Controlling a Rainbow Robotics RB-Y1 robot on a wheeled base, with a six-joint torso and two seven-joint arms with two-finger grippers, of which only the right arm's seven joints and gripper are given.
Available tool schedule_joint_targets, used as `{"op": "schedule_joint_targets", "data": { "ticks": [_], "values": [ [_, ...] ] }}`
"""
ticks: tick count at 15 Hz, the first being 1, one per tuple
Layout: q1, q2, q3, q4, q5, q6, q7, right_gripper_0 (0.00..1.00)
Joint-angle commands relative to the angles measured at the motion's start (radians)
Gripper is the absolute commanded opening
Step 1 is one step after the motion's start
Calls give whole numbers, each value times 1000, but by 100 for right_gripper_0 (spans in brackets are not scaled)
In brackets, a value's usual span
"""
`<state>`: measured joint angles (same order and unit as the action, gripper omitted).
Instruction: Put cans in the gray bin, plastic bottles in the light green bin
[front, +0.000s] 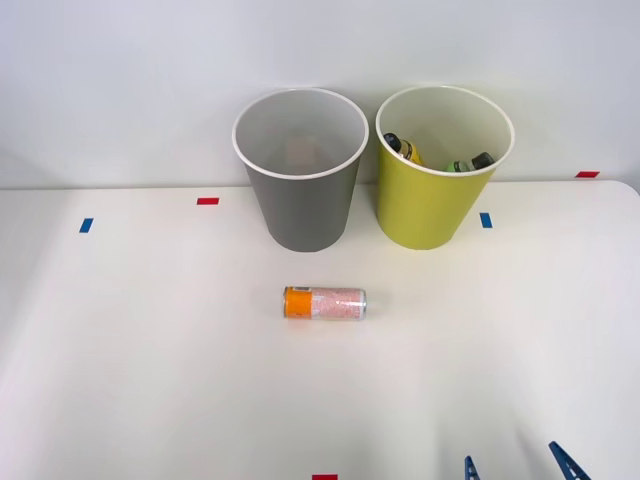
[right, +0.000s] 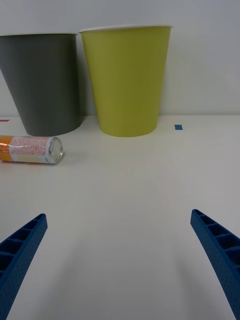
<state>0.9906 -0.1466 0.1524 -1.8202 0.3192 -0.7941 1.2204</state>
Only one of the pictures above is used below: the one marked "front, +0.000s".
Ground green label bottle black cap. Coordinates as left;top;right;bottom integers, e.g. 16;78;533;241
444;152;496;174

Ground orange and pink drink can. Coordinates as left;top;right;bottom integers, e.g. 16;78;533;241
281;285;369;321

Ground yellow label bottle black cap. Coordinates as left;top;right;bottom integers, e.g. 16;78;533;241
382;132;427;167

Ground grey plastic waste bin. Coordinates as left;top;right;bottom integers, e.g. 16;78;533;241
231;87;371;254

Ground yellow-green plastic waste bin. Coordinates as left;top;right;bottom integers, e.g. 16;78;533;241
375;85;516;252

